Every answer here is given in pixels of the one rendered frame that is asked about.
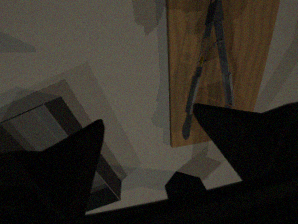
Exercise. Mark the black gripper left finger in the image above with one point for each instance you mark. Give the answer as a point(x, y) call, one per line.
point(62, 175)

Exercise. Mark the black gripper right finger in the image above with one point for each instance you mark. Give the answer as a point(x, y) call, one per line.
point(248, 140)

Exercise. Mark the brown wooden board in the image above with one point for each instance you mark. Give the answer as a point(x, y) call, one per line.
point(248, 28)

